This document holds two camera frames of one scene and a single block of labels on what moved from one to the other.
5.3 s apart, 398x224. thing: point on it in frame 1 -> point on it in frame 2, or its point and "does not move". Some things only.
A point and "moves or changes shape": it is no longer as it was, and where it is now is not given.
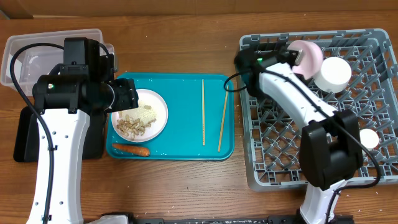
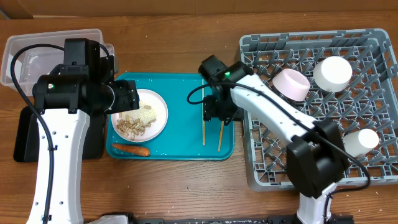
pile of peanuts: x=132 y=127 does not move
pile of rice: x=145 y=111 does not move
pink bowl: x=311 y=58 moves or changes shape
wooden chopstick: x=203 y=111 does not move
